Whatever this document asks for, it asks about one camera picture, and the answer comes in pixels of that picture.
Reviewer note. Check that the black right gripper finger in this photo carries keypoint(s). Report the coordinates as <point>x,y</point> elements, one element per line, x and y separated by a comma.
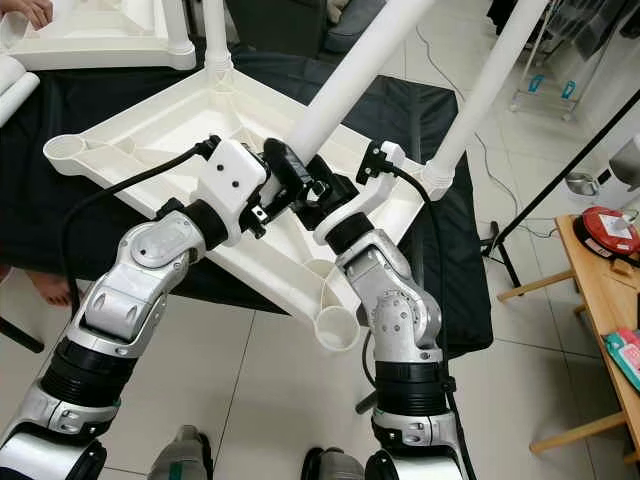
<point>288,170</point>

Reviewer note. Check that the wooden side table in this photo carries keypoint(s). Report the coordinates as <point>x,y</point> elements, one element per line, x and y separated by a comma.
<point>600,290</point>

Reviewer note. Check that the dark hanging clothes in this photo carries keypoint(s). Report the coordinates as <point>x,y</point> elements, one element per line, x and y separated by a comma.
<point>590,20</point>

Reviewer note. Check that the grey right robot foot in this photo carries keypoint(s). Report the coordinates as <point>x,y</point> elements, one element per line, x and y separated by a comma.
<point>335,465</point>

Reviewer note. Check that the white ribbed plastic table top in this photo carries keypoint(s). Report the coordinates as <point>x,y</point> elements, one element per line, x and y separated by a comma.
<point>100,50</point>
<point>170,125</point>

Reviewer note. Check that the person's bare foot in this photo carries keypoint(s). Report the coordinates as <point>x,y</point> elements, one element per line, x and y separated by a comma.
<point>62,288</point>

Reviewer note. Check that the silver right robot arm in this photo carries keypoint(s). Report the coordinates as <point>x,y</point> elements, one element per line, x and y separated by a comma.
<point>400,310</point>

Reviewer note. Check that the grey left robot foot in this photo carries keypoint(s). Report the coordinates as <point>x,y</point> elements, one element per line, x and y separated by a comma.
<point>180,452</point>

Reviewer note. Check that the dark grey armchair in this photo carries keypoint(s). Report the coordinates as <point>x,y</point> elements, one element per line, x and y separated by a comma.
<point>280,25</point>

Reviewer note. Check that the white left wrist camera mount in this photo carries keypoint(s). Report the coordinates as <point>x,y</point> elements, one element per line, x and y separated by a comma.
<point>232,180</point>

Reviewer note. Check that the white grey appliance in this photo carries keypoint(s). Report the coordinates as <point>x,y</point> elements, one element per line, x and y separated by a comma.
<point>625,170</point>

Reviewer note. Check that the person's bare hand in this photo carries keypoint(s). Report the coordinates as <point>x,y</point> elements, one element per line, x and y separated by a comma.
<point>35,12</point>

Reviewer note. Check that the grey robot foot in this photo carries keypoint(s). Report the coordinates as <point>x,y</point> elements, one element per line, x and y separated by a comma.
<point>335,465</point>
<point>180,452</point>

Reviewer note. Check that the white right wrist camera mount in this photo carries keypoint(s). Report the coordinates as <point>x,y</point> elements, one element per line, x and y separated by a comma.
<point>378,162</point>

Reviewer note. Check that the black metal table leg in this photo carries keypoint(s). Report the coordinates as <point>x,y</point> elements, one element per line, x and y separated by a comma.
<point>22,335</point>
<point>367,402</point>

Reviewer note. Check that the black table cloth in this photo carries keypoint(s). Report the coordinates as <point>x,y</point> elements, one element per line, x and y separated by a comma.
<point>40,220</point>

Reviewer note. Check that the black tripod stand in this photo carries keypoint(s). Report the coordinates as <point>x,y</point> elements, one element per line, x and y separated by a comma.
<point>560,170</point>

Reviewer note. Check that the teal pink box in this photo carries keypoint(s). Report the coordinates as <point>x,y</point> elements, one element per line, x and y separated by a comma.
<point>622,355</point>

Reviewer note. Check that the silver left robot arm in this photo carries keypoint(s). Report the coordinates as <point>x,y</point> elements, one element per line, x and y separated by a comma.
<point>150,290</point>

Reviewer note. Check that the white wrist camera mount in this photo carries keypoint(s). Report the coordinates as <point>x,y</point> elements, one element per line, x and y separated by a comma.
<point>232,180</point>
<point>378,162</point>

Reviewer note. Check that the small metal bowl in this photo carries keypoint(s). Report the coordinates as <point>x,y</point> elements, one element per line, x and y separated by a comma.
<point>582,184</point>

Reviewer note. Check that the red round device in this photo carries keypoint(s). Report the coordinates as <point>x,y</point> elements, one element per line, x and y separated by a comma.
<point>605,232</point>

